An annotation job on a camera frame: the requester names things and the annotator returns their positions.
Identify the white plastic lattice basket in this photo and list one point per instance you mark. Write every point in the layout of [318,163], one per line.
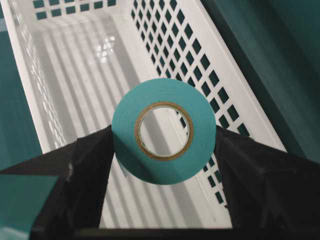
[76,59]

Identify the teal tape roll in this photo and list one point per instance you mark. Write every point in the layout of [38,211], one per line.
[164,131]

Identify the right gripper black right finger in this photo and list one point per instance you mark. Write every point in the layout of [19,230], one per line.
[269,192]

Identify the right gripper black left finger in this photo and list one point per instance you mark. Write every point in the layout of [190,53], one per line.
[50,196]

